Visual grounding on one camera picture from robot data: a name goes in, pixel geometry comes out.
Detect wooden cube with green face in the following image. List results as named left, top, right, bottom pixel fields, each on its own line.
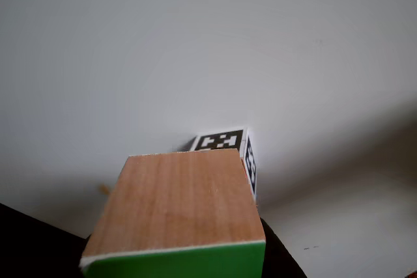
left=79, top=148, right=267, bottom=278

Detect wooden cube red blue faces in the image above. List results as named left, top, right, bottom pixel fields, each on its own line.
left=177, top=126, right=259, bottom=202

